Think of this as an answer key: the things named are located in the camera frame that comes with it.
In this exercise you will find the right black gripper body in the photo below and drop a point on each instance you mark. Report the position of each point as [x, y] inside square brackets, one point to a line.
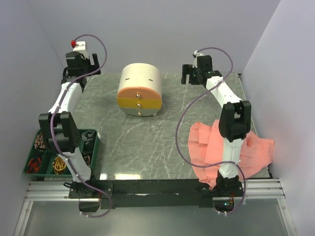
[194, 81]

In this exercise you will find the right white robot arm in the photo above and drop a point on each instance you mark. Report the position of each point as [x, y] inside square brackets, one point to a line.
[234, 122]

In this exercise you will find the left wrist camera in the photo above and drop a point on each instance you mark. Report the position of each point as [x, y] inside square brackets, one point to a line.
[81, 47]

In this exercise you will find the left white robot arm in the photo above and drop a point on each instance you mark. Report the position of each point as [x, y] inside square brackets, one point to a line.
[76, 147]

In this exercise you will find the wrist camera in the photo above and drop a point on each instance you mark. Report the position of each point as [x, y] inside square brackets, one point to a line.
[81, 47]
[196, 55]

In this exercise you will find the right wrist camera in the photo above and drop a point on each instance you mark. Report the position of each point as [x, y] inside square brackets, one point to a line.
[196, 55]

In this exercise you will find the cream round drawer cabinet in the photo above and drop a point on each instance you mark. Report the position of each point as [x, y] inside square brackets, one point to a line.
[140, 90]

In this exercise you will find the grey cloth bundle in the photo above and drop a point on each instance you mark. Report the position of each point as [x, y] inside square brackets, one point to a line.
[88, 136]

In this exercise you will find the black base bar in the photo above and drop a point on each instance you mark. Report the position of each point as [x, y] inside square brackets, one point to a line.
[111, 194]

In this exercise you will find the aluminium rail frame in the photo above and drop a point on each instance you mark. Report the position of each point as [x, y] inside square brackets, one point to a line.
[50, 191]

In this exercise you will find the salmon pink cloth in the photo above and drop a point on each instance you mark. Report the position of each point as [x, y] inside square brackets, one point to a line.
[206, 147]

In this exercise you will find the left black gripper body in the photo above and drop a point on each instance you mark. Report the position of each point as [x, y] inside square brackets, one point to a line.
[87, 67]

